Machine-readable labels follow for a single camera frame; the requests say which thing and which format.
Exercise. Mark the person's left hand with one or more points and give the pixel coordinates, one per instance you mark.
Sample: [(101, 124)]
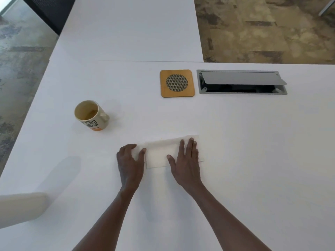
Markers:
[(130, 169)]

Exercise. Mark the person's right hand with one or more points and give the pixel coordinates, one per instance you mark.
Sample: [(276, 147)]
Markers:
[(187, 167)]

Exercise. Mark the white paper towel sheet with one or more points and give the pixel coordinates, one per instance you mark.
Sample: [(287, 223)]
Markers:
[(157, 156)]

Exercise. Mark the cream coffee mug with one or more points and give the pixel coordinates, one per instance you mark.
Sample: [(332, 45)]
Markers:
[(91, 125)]

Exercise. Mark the square wooden coaster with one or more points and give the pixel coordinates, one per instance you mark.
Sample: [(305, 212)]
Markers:
[(163, 92)]

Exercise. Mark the white paper towel roll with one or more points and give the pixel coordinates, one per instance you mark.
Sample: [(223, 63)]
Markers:
[(21, 209)]

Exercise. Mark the person's left forearm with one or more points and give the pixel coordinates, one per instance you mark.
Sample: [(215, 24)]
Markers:
[(110, 222)]

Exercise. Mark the person's right forearm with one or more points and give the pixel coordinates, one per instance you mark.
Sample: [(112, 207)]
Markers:
[(225, 224)]

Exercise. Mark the large white table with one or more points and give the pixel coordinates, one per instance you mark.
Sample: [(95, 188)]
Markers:
[(235, 141)]

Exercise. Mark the narrow white table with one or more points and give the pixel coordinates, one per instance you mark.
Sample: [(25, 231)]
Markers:
[(125, 28)]

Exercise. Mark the black mesh office chair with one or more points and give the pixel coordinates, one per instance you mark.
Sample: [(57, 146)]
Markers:
[(47, 10)]

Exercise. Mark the glass window wall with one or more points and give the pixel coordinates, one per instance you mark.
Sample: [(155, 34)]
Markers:
[(5, 5)]

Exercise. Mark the white slanted post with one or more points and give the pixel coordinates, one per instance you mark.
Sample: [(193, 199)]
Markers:
[(327, 6)]

